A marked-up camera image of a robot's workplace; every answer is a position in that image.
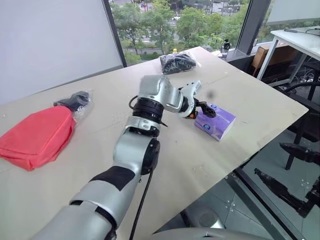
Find dark window frame post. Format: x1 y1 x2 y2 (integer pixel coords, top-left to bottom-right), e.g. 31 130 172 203
101 0 128 68

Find purple tissue pack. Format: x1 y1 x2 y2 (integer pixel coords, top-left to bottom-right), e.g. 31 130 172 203
193 102 237 142

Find black curved hose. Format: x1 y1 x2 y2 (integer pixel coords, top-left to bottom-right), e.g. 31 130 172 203
282 81 320 95

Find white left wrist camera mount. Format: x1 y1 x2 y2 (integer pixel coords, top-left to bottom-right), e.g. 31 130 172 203
177 79 203 120

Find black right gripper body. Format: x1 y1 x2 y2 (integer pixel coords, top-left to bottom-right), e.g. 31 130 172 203
297 174 320 219

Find bagged black cable bundle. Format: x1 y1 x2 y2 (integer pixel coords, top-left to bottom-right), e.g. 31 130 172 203
159 51 198 75

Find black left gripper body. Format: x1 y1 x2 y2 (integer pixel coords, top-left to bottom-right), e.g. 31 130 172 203
183 98 202 121

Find grey rounded robot torso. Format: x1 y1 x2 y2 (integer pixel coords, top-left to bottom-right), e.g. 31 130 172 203
151 226 276 240

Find black cable on side table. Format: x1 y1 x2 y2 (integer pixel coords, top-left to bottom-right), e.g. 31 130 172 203
283 26 320 36

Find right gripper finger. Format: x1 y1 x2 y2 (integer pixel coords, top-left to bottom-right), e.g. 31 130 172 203
278 141 320 165
253 167 310 213

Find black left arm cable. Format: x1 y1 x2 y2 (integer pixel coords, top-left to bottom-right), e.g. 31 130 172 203
128 94 169 240

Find white side table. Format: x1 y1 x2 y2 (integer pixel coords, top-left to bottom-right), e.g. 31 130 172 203
256 24 320 101

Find wide dark window pillar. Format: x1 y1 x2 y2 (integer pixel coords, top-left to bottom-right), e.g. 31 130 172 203
235 0 272 56

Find brown cardboard box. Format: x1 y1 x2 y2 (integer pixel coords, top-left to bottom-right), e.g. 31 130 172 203
251 44 300 77

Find red fabric pouch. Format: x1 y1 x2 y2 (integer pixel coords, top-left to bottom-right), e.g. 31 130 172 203
0 105 77 172

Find black item in clear bag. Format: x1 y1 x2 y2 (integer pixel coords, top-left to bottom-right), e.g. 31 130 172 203
52 89 94 126

